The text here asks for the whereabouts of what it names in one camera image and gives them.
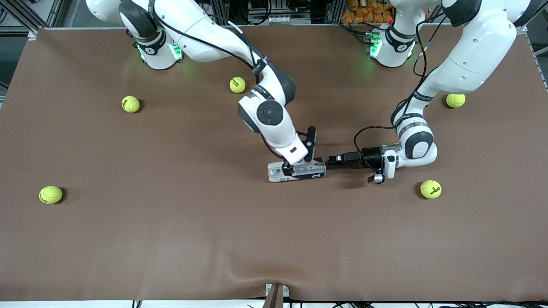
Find white blue tennis ball can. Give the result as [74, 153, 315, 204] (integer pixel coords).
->
[268, 157, 327, 183]

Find brown metal bar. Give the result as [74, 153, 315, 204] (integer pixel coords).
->
[262, 284, 284, 308]

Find pile of orange items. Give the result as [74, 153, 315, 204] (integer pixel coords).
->
[341, 0, 394, 24]

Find electrical terminal equipment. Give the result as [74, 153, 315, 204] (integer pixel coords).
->
[247, 0, 312, 25]

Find brown table mat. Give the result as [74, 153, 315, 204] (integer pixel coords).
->
[0, 25, 548, 302]

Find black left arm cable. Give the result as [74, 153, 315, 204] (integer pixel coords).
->
[354, 9, 448, 160]

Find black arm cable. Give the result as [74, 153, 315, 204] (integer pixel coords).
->
[148, 0, 268, 75]
[354, 9, 448, 160]

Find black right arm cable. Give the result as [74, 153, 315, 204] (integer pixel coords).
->
[148, 0, 268, 75]

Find grey metal clamp bracket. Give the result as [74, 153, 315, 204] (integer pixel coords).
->
[265, 284, 290, 298]

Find aluminium frame post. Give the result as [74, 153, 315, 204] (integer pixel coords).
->
[325, 0, 346, 24]
[214, 0, 230, 25]

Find aluminium corner frame rail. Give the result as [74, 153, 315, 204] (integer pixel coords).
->
[516, 24, 548, 91]

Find aluminium frame struts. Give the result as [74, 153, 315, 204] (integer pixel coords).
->
[0, 0, 65, 36]

